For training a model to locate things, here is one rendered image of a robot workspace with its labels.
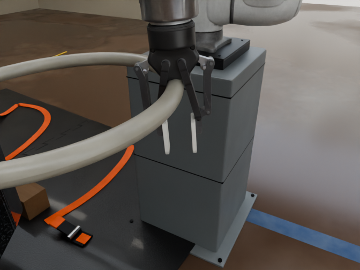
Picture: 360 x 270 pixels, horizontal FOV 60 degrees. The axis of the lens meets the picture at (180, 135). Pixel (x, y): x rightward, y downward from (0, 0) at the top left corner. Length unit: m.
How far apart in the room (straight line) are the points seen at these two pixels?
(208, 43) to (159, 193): 0.66
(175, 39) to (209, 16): 0.62
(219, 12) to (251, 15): 0.10
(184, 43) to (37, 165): 0.27
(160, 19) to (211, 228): 1.02
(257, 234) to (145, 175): 0.59
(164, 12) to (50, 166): 0.26
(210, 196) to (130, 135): 0.86
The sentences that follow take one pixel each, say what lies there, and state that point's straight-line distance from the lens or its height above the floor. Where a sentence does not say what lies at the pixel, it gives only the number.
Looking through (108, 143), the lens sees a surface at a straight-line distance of 0.37.
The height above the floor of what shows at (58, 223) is 0.07.
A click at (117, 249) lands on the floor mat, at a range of 1.46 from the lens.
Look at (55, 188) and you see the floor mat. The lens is 1.84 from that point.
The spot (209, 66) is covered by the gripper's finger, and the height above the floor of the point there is 0.98.
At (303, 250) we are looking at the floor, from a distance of 1.55.
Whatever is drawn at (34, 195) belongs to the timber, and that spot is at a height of 0.13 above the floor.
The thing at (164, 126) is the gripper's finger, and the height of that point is 0.87.
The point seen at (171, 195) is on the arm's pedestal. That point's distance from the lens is 1.33.
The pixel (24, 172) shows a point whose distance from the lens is 0.37.
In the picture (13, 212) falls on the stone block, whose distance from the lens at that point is 1.29.
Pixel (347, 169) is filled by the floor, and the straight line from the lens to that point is 2.12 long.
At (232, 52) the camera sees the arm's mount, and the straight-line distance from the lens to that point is 1.09.
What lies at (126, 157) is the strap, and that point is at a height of 0.02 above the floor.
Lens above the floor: 1.14
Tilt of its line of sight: 31 degrees down
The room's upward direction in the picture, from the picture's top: straight up
